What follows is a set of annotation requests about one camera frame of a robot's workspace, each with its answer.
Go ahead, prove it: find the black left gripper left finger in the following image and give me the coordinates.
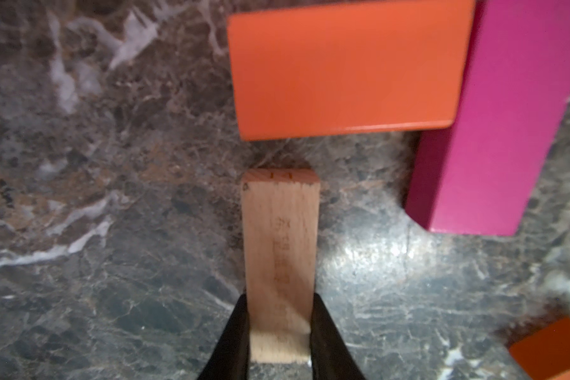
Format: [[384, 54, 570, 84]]
[[197, 294, 250, 380]]

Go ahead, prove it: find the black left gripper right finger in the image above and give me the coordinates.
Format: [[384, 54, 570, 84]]
[[310, 293, 366, 380]]

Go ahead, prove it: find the natural wood block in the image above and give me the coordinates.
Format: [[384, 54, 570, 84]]
[[241, 169, 321, 364]]

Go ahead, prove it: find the orange block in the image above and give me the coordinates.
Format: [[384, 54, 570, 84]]
[[227, 1, 476, 141], [508, 318, 570, 380]]

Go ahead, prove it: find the magenta block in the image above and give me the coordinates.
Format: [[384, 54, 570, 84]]
[[405, 0, 570, 236]]

